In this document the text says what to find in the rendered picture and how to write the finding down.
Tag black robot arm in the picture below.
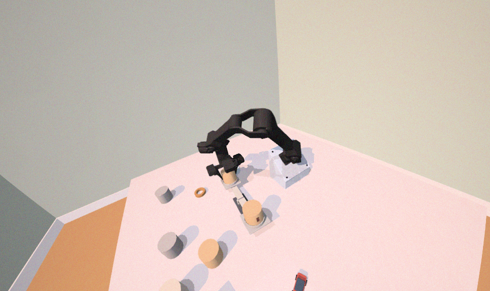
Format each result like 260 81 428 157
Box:
197 108 302 174

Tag grey cylinder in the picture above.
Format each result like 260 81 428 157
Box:
155 185 173 204
157 232 184 260

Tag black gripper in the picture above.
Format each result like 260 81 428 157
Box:
206 151 245 180

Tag orange ring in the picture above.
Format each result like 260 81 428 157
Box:
194 187 206 198

